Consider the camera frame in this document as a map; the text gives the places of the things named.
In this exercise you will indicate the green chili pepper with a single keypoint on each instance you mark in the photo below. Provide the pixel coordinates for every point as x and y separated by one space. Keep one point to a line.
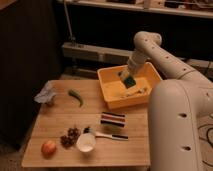
77 96

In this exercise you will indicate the metal pole stand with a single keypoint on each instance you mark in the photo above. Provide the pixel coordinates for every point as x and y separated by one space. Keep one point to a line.
71 35

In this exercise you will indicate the white utensil in tray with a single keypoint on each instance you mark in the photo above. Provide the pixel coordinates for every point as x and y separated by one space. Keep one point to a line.
139 91

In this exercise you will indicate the upper shelf board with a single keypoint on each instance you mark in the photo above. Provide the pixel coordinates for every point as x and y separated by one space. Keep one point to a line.
139 8

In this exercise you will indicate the white bowl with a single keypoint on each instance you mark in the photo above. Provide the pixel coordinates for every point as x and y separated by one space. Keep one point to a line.
86 143

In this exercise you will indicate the bunch of dark grapes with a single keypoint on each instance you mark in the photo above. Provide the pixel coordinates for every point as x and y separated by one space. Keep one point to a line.
70 138

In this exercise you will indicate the green sponge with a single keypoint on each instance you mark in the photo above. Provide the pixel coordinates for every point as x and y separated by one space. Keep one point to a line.
128 82

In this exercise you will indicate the striped handle spoon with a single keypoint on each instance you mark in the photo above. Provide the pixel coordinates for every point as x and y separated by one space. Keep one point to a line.
104 135

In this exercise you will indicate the metal shelf rail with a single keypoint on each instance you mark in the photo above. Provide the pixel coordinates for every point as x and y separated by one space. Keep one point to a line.
120 57

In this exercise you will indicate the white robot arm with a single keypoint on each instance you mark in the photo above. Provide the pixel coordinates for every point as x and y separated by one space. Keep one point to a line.
174 105

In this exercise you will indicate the red apple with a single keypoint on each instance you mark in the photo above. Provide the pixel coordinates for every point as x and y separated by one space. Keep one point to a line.
48 148

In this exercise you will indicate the crumpled grey cloth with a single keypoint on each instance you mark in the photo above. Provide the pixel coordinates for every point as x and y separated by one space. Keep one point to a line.
46 95

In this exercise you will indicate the yellow plastic tray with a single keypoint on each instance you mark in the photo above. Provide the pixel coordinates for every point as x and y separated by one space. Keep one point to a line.
112 88

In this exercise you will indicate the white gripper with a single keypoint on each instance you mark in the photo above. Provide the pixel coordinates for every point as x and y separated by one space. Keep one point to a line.
126 72

